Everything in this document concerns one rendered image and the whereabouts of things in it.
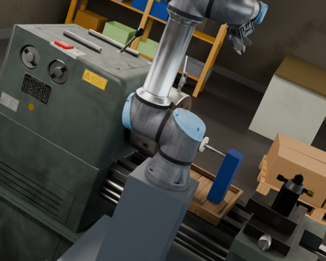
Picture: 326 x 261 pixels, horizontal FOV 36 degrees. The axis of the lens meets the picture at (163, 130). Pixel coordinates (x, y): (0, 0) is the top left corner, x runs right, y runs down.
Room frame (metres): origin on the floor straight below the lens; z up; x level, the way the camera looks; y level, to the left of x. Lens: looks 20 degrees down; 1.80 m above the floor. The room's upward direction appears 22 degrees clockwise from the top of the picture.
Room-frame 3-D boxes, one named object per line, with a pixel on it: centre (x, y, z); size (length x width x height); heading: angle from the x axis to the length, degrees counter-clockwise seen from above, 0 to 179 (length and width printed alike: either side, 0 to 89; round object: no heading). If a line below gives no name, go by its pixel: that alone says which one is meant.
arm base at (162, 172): (1.52, -0.07, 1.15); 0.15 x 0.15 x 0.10
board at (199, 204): (2.00, -0.25, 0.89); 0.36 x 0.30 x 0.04; 163
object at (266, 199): (1.84, -0.52, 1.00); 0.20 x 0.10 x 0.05; 73
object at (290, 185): (1.83, -0.55, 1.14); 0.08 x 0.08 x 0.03
